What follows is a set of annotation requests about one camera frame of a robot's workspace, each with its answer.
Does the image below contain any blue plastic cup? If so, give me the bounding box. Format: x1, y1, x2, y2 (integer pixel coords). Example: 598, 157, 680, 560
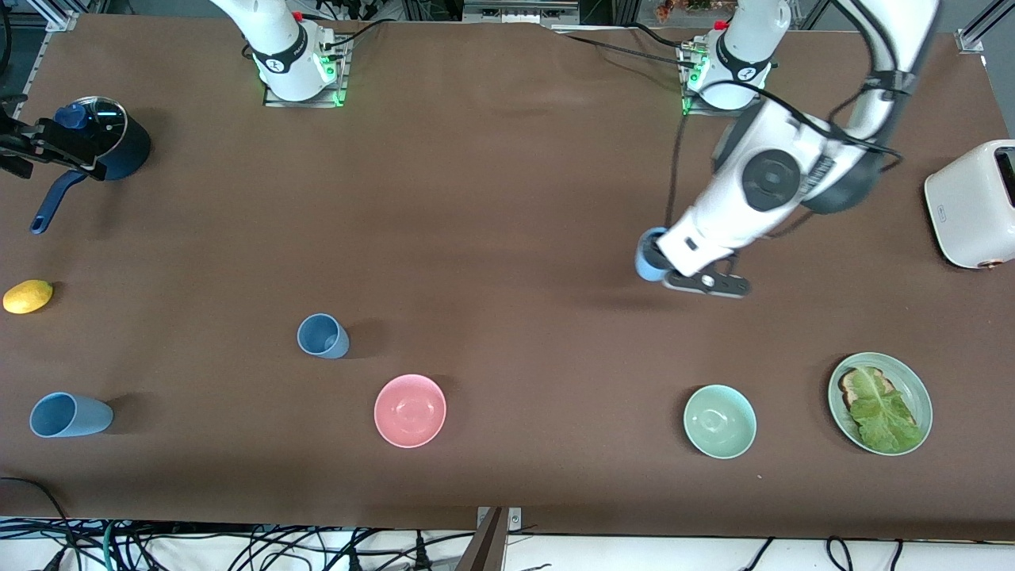
29, 392, 114, 439
297, 313, 350, 360
635, 227, 673, 283

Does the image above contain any glass pot lid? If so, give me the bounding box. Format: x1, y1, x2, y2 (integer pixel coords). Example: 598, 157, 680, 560
56, 97, 128, 164

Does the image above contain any dark blue saucepan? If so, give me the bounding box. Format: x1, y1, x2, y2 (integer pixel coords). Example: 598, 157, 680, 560
30, 97, 151, 236

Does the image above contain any yellow lemon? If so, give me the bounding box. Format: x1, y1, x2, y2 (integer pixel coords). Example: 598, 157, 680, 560
2, 279, 54, 315

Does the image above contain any mint green bowl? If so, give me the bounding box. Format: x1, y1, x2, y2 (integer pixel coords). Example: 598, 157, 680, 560
683, 384, 757, 460

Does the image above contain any slice of toast bread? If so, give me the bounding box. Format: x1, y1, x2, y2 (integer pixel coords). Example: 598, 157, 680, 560
838, 366, 917, 433

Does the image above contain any green lettuce leaf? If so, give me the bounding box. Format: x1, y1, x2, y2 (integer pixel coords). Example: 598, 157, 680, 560
848, 366, 925, 454

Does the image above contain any mint green plate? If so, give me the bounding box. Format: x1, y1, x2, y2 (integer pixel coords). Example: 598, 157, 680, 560
827, 351, 933, 456

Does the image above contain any orange red object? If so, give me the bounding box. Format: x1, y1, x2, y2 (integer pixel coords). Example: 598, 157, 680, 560
657, 0, 718, 23

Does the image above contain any white toaster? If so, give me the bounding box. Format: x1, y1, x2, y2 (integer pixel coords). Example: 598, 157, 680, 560
924, 139, 1015, 270

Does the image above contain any grey power strip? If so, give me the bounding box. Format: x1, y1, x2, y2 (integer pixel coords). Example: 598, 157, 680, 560
462, 0, 581, 25

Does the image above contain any pink bowl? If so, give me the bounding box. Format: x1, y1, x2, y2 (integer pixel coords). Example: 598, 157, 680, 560
373, 374, 447, 449

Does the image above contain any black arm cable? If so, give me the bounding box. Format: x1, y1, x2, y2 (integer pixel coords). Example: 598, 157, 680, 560
665, 24, 905, 239

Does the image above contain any aluminium frame rail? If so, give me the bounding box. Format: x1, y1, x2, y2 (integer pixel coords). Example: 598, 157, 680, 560
16, 10, 80, 104
954, 0, 1015, 55

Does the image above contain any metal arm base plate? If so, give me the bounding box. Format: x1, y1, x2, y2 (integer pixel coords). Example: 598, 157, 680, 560
263, 36, 350, 109
680, 44, 766, 118

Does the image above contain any grey metal post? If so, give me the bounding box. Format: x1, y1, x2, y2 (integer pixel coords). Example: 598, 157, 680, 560
454, 508, 508, 571

